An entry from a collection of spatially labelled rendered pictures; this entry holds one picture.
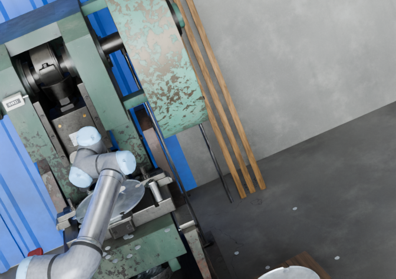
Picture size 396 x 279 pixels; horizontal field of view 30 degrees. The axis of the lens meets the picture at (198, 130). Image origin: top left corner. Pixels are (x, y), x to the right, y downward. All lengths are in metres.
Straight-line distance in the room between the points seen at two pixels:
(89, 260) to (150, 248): 0.81
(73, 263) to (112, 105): 0.82
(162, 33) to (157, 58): 0.08
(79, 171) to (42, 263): 0.35
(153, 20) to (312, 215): 1.70
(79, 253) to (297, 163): 2.33
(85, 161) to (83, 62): 0.47
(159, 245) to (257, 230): 1.01
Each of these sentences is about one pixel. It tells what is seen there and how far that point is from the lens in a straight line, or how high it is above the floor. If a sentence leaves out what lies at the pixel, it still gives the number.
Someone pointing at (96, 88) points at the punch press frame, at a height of 1.23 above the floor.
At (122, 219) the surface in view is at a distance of 2.77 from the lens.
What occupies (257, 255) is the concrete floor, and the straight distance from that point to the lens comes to 3.65.
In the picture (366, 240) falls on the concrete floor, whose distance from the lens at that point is 3.51.
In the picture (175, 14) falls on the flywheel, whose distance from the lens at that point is 2.76.
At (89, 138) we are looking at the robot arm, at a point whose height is 1.21.
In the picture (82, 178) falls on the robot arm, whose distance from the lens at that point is 2.36.
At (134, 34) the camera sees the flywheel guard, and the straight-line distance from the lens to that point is 2.41.
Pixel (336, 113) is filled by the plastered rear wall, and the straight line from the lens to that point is 4.47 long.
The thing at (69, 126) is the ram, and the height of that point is 1.12.
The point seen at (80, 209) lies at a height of 0.78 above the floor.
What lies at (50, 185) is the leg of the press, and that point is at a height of 0.79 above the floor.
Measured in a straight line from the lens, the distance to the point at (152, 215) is 2.94.
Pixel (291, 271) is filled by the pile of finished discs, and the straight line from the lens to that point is 2.85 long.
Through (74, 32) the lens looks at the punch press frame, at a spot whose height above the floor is 1.45.
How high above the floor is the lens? 2.09
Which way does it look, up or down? 24 degrees down
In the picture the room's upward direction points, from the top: 22 degrees counter-clockwise
